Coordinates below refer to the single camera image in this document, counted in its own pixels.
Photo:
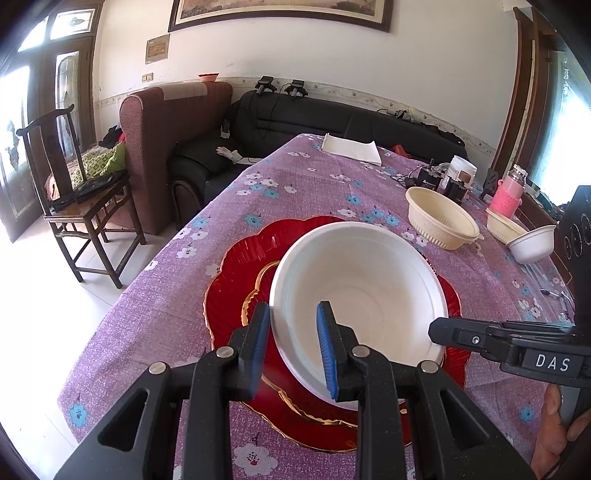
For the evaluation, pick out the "framed painting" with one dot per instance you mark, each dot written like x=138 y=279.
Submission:
x=277 y=11

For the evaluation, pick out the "white plastic jar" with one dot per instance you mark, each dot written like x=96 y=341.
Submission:
x=464 y=168

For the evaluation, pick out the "green patterned cushion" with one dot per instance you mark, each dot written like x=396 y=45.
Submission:
x=99 y=161

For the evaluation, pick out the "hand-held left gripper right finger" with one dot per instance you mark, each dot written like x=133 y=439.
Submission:
x=328 y=364

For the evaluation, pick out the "black leather sofa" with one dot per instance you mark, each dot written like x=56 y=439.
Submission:
x=323 y=115

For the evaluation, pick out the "cream plastic bowl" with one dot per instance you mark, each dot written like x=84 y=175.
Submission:
x=438 y=212
x=501 y=226

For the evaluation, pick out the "dark wooden chair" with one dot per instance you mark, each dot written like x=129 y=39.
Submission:
x=74 y=217

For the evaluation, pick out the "black phone stand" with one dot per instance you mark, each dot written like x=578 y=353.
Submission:
x=489 y=182

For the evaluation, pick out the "white folded cloth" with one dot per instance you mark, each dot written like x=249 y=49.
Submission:
x=351 y=148

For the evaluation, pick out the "brown armchair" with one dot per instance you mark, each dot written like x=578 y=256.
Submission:
x=157 y=138

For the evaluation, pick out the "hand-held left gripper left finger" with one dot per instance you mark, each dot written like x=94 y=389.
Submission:
x=258 y=350

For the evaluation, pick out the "large white foam bowl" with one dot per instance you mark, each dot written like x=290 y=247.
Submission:
x=369 y=277

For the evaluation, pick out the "black bag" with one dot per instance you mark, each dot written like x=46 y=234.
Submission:
x=92 y=187

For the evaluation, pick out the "wooden glass-paned door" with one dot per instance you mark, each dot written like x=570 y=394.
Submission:
x=27 y=138

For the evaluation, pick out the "pink knit-sleeved bottle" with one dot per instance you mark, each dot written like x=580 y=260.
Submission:
x=505 y=198

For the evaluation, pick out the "dark wooden door frame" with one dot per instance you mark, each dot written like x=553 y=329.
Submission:
x=521 y=92

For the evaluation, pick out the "purple floral tablecloth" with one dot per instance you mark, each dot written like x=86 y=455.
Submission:
x=161 y=323

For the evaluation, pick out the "person's right hand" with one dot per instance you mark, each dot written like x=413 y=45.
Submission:
x=549 y=438

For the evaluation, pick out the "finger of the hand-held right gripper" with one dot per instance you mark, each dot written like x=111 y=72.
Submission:
x=540 y=330
x=466 y=337

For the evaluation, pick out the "black charger box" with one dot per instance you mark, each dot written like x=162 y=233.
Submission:
x=456 y=190

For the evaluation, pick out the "red scalloped plate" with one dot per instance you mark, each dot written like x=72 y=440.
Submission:
x=240 y=277

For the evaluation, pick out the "white glove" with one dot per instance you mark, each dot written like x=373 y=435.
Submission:
x=227 y=153

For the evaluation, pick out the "small white foam bowl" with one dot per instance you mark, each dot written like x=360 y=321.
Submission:
x=531 y=247

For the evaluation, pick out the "black device on sofa back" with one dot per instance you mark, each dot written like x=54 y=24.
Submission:
x=265 y=84
x=295 y=87

